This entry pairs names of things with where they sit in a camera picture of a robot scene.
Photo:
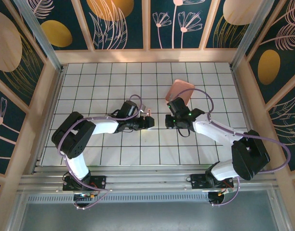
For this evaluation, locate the pink plastic tray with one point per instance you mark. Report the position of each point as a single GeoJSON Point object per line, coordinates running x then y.
{"type": "Point", "coordinates": [180, 87]}

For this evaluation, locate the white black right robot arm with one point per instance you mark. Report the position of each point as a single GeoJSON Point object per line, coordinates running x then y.
{"type": "Point", "coordinates": [214, 132]}

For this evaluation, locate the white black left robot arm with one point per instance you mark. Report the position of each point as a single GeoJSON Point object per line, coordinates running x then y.
{"type": "Point", "coordinates": [104, 126]}

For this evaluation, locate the black electronics board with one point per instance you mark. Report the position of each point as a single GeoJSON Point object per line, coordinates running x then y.
{"type": "Point", "coordinates": [83, 196]}

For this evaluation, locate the aluminium mounting rail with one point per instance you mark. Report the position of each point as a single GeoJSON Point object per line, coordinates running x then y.
{"type": "Point", "coordinates": [147, 179]}

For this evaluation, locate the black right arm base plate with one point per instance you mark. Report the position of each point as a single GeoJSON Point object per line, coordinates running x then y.
{"type": "Point", "coordinates": [198, 181]}

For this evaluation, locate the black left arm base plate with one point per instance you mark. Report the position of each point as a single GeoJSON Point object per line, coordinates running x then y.
{"type": "Point", "coordinates": [97, 181]}

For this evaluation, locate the aluminium frame post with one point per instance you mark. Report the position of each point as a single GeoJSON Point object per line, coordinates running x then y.
{"type": "Point", "coordinates": [248, 31]}
{"type": "Point", "coordinates": [39, 31]}

